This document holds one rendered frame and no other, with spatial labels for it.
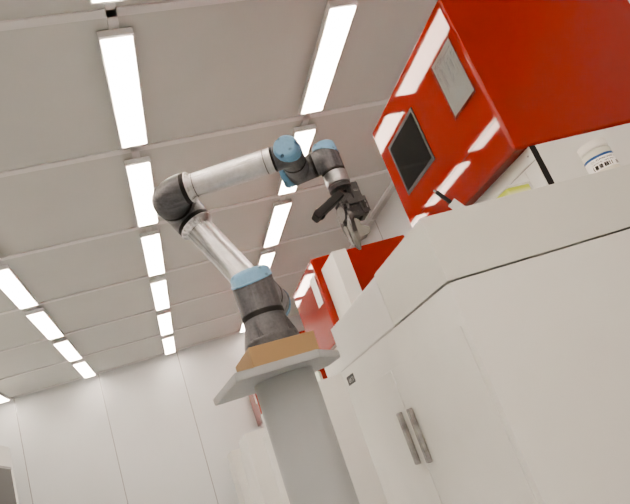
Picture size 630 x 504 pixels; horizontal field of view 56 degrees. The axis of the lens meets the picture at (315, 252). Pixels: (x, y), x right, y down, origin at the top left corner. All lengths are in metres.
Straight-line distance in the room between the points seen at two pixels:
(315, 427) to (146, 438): 8.15
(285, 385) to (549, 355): 0.62
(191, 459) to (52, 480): 1.93
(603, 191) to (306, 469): 0.94
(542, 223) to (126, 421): 8.66
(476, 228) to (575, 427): 0.43
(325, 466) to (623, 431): 0.65
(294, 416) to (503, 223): 0.66
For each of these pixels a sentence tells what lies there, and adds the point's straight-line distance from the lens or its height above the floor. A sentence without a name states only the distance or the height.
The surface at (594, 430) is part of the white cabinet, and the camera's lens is 1.30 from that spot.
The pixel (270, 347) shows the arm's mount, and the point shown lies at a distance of 1.50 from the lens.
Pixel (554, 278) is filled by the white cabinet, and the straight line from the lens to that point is 1.34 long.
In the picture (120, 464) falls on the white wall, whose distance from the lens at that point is 9.59.
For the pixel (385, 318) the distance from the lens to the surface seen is 1.57.
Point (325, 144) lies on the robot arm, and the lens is 1.84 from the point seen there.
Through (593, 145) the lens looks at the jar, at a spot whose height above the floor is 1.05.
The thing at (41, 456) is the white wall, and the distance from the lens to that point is 9.78.
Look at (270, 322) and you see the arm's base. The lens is 1.54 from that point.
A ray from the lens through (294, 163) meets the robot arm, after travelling 1.73.
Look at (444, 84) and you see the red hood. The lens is 2.18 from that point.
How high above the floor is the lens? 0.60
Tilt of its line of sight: 18 degrees up
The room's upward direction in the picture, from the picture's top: 20 degrees counter-clockwise
